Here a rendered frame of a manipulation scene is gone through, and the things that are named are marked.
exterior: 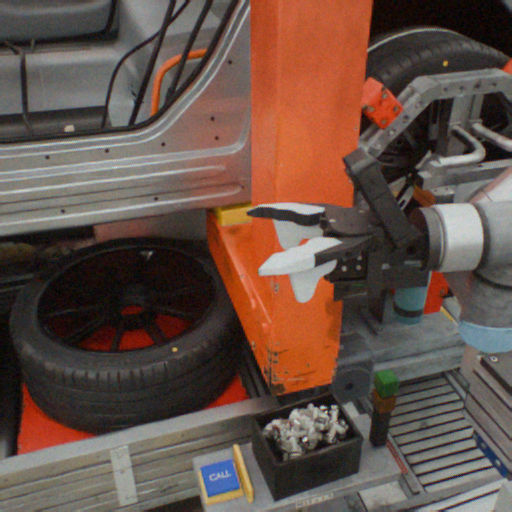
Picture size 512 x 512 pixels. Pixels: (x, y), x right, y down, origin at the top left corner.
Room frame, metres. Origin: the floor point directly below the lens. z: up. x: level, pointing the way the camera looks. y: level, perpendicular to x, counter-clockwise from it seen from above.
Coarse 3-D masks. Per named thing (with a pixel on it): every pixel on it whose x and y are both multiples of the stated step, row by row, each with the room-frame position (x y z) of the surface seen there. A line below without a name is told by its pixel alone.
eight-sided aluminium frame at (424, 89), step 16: (416, 80) 1.43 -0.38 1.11; (432, 80) 1.42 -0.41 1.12; (448, 80) 1.42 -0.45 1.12; (464, 80) 1.42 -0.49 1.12; (480, 80) 1.43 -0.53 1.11; (496, 80) 1.44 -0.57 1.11; (400, 96) 1.43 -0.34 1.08; (416, 96) 1.38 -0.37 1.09; (432, 96) 1.39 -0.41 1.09; (448, 96) 1.41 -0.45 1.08; (416, 112) 1.38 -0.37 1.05; (368, 128) 1.41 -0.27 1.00; (400, 128) 1.37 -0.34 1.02; (368, 144) 1.36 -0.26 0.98; (384, 144) 1.36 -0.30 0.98; (368, 208) 1.35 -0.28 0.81
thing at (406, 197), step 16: (496, 96) 1.55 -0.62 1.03; (432, 112) 1.52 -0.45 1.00; (480, 112) 1.70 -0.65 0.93; (496, 112) 1.61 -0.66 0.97; (432, 128) 1.52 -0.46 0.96; (496, 128) 1.59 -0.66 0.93; (416, 144) 1.51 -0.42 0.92; (432, 144) 1.57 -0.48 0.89; (384, 160) 1.49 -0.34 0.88; (400, 160) 1.49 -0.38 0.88; (496, 160) 1.61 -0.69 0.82; (400, 176) 1.50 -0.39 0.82; (416, 176) 1.56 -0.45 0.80; (400, 192) 1.51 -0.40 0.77
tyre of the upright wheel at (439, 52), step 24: (384, 48) 1.58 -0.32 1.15; (408, 48) 1.53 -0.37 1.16; (432, 48) 1.50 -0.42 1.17; (456, 48) 1.51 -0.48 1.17; (480, 48) 1.53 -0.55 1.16; (384, 72) 1.46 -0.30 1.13; (408, 72) 1.47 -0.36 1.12; (432, 72) 1.49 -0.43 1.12; (456, 72) 1.50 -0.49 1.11; (360, 120) 1.43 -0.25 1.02
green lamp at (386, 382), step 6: (378, 372) 0.91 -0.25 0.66; (384, 372) 0.91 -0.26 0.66; (390, 372) 0.91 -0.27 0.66; (378, 378) 0.89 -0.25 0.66; (384, 378) 0.89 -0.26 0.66; (390, 378) 0.89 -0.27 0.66; (396, 378) 0.89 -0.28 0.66; (378, 384) 0.89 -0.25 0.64; (384, 384) 0.87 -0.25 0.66; (390, 384) 0.88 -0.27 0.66; (396, 384) 0.88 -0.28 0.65; (378, 390) 0.89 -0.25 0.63; (384, 390) 0.87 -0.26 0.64; (390, 390) 0.88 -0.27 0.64; (396, 390) 0.88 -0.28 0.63; (384, 396) 0.87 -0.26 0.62
